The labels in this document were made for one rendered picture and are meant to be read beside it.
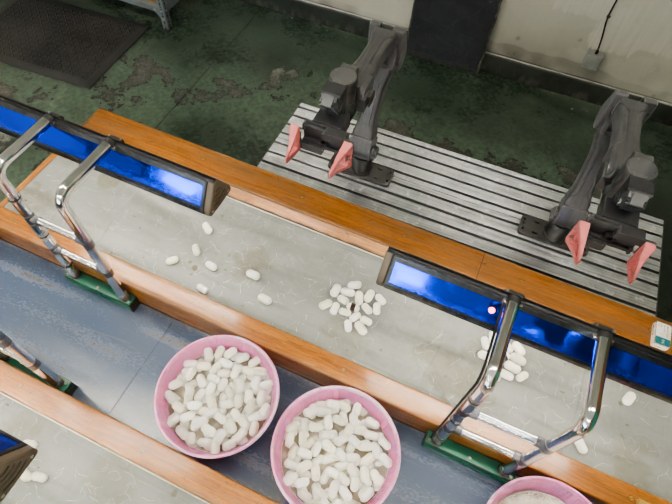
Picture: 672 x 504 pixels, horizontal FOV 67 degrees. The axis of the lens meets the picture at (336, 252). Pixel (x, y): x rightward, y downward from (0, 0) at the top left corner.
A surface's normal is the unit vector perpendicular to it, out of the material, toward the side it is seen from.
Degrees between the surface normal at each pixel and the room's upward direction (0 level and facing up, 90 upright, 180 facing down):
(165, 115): 0
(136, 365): 0
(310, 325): 0
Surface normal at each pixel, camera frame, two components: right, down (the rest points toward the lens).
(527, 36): -0.39, 0.76
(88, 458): 0.04, -0.54
